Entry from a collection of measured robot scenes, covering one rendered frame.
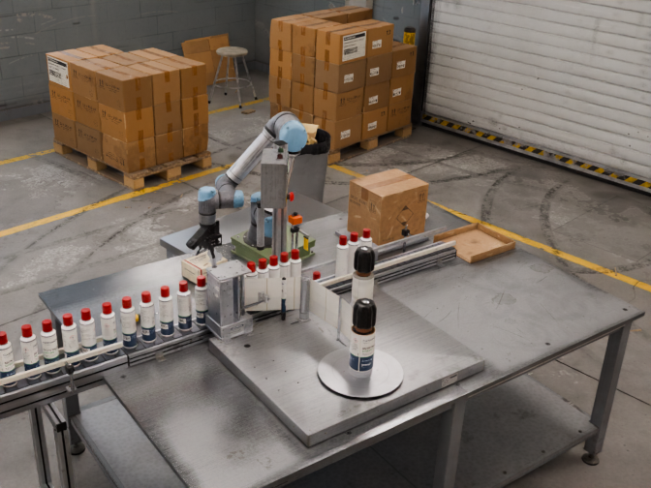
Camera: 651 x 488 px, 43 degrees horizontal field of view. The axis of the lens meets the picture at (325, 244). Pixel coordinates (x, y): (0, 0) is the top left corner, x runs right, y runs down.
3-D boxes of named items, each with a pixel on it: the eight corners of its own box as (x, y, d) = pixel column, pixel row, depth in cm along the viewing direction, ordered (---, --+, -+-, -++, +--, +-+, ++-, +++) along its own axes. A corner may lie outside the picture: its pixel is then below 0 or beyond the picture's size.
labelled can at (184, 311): (182, 333, 314) (179, 287, 304) (175, 327, 317) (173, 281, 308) (194, 329, 316) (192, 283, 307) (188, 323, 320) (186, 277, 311)
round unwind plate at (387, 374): (352, 410, 275) (352, 407, 275) (300, 365, 297) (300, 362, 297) (420, 381, 292) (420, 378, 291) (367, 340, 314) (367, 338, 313)
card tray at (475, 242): (470, 263, 385) (471, 256, 383) (433, 242, 404) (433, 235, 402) (514, 248, 401) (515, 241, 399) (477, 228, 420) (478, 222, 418)
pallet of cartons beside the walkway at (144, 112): (213, 167, 710) (211, 64, 671) (133, 192, 655) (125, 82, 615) (131, 133, 782) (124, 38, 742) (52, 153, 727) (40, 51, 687)
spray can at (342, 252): (339, 283, 353) (342, 240, 344) (332, 278, 357) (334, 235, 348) (349, 280, 356) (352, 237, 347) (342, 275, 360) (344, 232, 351)
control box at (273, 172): (260, 208, 321) (260, 163, 313) (263, 192, 337) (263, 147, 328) (286, 209, 322) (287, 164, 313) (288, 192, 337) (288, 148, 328)
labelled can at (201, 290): (200, 327, 318) (198, 281, 308) (193, 321, 321) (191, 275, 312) (211, 323, 320) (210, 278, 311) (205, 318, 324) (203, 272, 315)
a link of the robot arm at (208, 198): (219, 191, 346) (199, 193, 344) (219, 215, 351) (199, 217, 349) (216, 184, 353) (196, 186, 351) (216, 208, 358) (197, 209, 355)
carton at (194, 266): (199, 286, 356) (198, 270, 352) (181, 275, 363) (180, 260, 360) (227, 274, 366) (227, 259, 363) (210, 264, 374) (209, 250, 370)
